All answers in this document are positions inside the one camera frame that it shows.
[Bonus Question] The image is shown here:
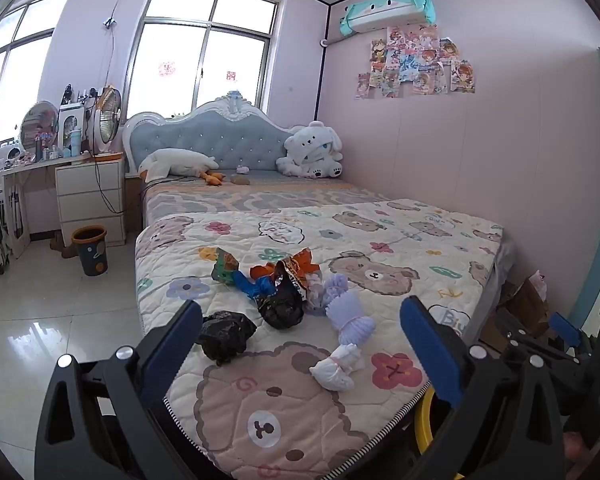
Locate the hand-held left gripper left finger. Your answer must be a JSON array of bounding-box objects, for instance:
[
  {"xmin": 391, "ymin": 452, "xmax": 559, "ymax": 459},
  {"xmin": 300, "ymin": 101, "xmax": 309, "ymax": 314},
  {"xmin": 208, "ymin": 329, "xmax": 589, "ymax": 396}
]
[{"xmin": 34, "ymin": 299, "xmax": 204, "ymax": 480}]

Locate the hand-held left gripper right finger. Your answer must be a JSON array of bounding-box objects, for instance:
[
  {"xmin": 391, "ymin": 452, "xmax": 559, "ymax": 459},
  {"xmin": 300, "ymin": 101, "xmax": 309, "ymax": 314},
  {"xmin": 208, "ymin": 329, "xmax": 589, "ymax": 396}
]
[{"xmin": 399, "ymin": 295, "xmax": 567, "ymax": 480}]

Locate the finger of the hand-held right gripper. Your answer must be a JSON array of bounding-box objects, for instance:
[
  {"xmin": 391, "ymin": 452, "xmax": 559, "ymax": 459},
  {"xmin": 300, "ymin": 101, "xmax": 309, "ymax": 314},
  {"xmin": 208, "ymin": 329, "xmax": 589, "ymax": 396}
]
[
  {"xmin": 496, "ymin": 307, "xmax": 562, "ymax": 357},
  {"xmin": 551, "ymin": 311, "xmax": 600, "ymax": 377}
]

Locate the black plastic bag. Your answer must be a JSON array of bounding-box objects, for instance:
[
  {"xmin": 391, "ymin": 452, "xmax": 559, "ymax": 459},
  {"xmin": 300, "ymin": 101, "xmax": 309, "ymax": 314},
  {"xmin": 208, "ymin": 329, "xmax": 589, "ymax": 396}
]
[
  {"xmin": 257, "ymin": 280, "xmax": 306, "ymax": 331},
  {"xmin": 197, "ymin": 310, "xmax": 258, "ymax": 366}
]

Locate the black bin with yellow rim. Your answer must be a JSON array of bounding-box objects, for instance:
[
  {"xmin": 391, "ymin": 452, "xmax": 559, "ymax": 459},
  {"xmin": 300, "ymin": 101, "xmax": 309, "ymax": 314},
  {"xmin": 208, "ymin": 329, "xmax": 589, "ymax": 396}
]
[{"xmin": 413, "ymin": 385, "xmax": 462, "ymax": 457}]

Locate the large purple foam net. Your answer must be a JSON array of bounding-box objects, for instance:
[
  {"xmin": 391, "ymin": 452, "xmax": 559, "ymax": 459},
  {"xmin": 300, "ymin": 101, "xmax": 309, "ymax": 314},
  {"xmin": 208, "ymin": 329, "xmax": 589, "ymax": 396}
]
[{"xmin": 326, "ymin": 295, "xmax": 376, "ymax": 346}]

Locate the green snack wrapper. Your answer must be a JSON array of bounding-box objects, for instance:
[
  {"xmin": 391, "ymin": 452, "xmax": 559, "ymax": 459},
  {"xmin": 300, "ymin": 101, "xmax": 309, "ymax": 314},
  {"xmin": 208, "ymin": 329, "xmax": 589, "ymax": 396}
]
[{"xmin": 211, "ymin": 247, "xmax": 241, "ymax": 286}]

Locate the white foam net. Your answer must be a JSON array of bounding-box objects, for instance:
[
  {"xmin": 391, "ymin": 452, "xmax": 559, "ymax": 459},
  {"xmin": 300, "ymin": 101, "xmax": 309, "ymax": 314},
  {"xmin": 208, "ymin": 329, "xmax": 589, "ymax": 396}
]
[{"xmin": 309, "ymin": 342, "xmax": 366, "ymax": 392}]

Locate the blue plastic bag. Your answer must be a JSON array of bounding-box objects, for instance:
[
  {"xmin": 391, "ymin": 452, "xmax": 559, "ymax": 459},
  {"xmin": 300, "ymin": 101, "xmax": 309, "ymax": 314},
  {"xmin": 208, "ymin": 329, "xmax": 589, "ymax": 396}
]
[{"xmin": 230, "ymin": 270, "xmax": 281, "ymax": 302}]

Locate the orange plastic wrapper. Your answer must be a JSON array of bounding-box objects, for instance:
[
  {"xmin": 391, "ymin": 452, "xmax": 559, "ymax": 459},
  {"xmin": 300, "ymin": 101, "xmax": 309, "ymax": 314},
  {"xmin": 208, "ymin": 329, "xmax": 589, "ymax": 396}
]
[{"xmin": 250, "ymin": 262, "xmax": 281, "ymax": 281}]

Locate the small purple foam net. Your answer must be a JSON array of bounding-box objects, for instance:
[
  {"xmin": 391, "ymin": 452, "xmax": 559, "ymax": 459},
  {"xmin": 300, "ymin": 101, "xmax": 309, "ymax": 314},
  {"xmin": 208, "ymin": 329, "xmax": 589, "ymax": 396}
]
[{"xmin": 307, "ymin": 272, "xmax": 351, "ymax": 316}]

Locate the orange foil snack wrapper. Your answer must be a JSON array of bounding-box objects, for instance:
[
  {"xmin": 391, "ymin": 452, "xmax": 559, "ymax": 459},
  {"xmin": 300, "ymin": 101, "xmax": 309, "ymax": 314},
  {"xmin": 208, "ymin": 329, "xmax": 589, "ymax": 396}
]
[{"xmin": 275, "ymin": 249, "xmax": 323, "ymax": 311}]

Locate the person's right hand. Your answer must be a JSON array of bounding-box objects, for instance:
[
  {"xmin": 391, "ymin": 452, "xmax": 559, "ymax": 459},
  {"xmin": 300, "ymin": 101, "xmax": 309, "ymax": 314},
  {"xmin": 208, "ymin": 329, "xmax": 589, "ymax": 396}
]
[{"xmin": 562, "ymin": 432, "xmax": 588, "ymax": 462}]

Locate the cardboard box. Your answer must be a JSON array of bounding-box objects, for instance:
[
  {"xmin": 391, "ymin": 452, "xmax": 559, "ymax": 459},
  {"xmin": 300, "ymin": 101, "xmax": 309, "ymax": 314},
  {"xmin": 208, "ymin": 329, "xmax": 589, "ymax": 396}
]
[{"xmin": 480, "ymin": 270, "xmax": 556, "ymax": 356}]

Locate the grey orange patterned bedsheet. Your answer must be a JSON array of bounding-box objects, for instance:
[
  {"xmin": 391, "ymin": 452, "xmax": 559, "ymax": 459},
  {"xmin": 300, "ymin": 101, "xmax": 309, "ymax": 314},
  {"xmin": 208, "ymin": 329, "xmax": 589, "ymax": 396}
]
[{"xmin": 141, "ymin": 169, "xmax": 396, "ymax": 227}]

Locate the white three-drawer nightstand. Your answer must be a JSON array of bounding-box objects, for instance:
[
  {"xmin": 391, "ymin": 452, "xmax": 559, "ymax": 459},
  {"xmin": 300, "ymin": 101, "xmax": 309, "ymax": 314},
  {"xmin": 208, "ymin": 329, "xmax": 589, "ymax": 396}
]
[{"xmin": 55, "ymin": 154, "xmax": 127, "ymax": 247}]

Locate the white goose plush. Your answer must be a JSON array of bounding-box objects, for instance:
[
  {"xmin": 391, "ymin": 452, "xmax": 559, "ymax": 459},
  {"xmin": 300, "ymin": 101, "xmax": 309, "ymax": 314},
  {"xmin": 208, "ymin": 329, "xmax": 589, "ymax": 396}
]
[{"xmin": 137, "ymin": 149, "xmax": 227, "ymax": 187}]

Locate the bed with blue tufted headboard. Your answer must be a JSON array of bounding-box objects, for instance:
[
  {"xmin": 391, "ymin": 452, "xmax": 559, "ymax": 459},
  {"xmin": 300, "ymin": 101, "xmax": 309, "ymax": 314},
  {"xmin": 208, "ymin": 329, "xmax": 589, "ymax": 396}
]
[{"xmin": 122, "ymin": 91, "xmax": 518, "ymax": 480}]

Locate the white dressing table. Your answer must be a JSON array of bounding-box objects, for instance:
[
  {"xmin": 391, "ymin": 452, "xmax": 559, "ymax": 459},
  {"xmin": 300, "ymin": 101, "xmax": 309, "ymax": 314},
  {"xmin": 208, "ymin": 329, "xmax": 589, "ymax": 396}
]
[{"xmin": 0, "ymin": 154, "xmax": 96, "ymax": 257}]

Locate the electric fan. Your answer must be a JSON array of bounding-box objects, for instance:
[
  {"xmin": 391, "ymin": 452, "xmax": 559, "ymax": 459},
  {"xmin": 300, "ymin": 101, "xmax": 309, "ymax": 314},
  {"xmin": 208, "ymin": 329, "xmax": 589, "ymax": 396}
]
[{"xmin": 90, "ymin": 87, "xmax": 124, "ymax": 162}]

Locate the white dog plush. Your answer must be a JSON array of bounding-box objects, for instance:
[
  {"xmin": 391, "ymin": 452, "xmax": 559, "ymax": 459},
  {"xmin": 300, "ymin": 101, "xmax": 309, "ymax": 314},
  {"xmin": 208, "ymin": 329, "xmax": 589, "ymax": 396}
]
[{"xmin": 276, "ymin": 121, "xmax": 345, "ymax": 180}]

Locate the white cosmetic storage cabinet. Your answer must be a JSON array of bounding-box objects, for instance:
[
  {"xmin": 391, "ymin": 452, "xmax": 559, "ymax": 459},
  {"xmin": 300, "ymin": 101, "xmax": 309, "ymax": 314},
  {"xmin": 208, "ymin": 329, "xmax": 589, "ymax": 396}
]
[{"xmin": 57, "ymin": 102, "xmax": 87, "ymax": 158}]

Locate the round vanity mirror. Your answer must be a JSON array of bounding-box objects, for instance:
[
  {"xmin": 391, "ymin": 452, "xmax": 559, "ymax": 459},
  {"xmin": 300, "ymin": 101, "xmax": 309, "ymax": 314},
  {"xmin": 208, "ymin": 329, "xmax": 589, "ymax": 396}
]
[{"xmin": 19, "ymin": 101, "xmax": 60, "ymax": 153}]

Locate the wide window with red stickers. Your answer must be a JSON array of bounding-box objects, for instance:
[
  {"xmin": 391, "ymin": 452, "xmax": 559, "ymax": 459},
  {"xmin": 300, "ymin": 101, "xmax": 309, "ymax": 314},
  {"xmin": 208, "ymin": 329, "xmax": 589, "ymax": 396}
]
[{"xmin": 125, "ymin": 0, "xmax": 286, "ymax": 121}]

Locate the plain side window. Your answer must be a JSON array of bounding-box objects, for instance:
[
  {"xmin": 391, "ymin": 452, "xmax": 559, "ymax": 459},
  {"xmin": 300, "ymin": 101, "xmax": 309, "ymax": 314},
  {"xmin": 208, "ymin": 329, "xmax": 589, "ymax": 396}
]
[{"xmin": 0, "ymin": 0, "xmax": 73, "ymax": 148}]

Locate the air conditioner with teal cover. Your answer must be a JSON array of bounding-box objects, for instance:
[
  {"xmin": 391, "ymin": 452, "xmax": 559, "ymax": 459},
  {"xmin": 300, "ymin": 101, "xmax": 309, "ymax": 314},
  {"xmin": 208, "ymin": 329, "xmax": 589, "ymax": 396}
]
[{"xmin": 339, "ymin": 0, "xmax": 438, "ymax": 37}]

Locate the black power cable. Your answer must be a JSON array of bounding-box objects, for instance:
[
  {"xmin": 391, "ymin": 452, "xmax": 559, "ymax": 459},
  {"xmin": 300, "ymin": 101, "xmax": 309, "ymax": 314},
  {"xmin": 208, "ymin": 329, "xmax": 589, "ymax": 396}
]
[{"xmin": 94, "ymin": 157, "xmax": 127, "ymax": 216}]

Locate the cluster of cartoon wall posters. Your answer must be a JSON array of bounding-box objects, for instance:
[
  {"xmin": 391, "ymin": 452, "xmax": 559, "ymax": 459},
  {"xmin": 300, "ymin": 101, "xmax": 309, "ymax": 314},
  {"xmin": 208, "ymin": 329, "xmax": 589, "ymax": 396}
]
[{"xmin": 355, "ymin": 24, "xmax": 477, "ymax": 100}]

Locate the wall hook with hanging wire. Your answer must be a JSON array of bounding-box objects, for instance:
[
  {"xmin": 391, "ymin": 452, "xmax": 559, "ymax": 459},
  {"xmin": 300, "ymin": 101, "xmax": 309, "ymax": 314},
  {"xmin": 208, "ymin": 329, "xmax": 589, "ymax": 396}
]
[{"xmin": 102, "ymin": 0, "xmax": 131, "ymax": 81}]

